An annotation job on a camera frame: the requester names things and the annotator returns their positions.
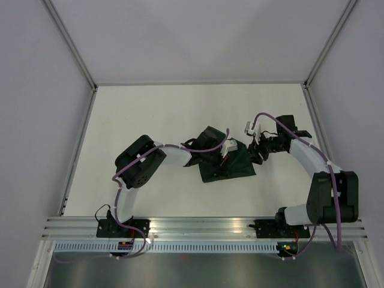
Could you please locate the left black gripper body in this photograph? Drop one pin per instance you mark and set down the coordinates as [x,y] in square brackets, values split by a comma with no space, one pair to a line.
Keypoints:
[210,157]

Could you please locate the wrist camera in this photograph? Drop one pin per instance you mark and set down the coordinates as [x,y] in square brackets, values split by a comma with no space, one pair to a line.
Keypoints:
[253,130]
[230,145]

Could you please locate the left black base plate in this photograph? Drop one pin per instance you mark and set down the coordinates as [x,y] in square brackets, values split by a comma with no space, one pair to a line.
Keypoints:
[108,228]

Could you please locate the aluminium rail beam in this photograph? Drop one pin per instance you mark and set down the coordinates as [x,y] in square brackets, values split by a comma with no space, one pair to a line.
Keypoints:
[160,228]

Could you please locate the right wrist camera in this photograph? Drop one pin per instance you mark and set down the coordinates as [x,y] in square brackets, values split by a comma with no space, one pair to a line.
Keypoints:
[253,130]

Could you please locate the right aluminium frame post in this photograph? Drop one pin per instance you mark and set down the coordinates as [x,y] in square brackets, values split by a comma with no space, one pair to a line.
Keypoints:
[335,33]

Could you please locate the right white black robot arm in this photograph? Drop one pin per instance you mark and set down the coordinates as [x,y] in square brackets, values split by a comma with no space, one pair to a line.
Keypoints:
[333,193]

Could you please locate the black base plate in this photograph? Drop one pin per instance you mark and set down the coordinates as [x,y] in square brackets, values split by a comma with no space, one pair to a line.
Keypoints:
[108,228]
[270,229]

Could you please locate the dark green cloth napkin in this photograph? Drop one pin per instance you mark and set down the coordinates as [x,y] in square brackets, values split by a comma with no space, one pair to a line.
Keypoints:
[239,164]

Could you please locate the left aluminium frame post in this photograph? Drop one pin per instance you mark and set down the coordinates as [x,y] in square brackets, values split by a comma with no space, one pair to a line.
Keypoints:
[69,43]

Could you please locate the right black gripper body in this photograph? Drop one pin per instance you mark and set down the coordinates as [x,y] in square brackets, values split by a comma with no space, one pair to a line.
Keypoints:
[270,144]

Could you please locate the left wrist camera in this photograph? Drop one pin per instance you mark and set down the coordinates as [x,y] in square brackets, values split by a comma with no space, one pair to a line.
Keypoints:
[230,145]

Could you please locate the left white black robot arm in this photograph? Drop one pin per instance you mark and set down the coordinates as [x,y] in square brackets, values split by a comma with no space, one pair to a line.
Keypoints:
[137,164]

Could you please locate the white slotted cable duct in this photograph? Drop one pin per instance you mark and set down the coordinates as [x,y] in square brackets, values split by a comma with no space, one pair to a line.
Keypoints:
[168,247]

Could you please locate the aluminium frame post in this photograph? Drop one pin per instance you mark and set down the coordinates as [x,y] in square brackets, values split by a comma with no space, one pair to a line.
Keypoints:
[69,43]
[335,33]

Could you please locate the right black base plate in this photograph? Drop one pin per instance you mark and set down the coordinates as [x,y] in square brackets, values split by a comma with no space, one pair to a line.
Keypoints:
[270,229]

